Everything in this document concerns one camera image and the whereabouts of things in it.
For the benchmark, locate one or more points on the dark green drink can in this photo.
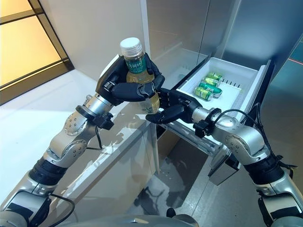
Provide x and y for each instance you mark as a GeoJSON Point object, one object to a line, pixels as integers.
{"type": "Point", "coordinates": [216, 91]}

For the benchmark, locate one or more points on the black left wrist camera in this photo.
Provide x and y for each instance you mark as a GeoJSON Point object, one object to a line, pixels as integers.
{"type": "Point", "coordinates": [105, 121]}

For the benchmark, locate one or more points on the white counter cabinet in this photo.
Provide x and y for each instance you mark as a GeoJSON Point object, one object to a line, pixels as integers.
{"type": "Point", "coordinates": [118, 170]}

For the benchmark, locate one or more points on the stainless steel fridge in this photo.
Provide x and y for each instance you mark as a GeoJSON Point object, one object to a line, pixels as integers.
{"type": "Point", "coordinates": [180, 28]}

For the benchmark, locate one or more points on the white tall cabinet panel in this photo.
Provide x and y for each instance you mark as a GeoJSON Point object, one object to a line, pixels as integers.
{"type": "Point", "coordinates": [94, 28]}

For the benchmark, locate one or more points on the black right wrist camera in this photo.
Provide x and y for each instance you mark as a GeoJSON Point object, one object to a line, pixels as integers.
{"type": "Point", "coordinates": [201, 128]}

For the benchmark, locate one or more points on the white fridge drawer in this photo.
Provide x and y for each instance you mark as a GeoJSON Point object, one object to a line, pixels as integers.
{"type": "Point", "coordinates": [232, 99]}

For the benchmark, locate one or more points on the amber window with dark frame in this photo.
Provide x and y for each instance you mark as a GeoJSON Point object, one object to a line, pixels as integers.
{"type": "Point", "coordinates": [23, 47]}

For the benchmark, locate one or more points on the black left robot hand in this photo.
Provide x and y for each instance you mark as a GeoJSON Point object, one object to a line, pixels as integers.
{"type": "Point", "coordinates": [123, 91]}

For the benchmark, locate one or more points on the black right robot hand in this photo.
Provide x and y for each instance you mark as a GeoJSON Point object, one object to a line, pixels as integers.
{"type": "Point", "coordinates": [175, 99]}

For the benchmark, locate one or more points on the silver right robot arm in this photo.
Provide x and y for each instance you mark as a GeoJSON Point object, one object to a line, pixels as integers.
{"type": "Point", "coordinates": [241, 142]}

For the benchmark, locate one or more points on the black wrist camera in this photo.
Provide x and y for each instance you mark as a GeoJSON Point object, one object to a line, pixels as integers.
{"type": "Point", "coordinates": [201, 128]}
{"type": "Point", "coordinates": [105, 121]}

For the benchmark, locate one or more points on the yellow tea bottle green label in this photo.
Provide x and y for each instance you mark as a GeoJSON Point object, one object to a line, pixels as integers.
{"type": "Point", "coordinates": [136, 66]}

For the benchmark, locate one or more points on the grey robot torso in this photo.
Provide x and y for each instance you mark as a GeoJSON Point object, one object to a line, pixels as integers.
{"type": "Point", "coordinates": [142, 223]}

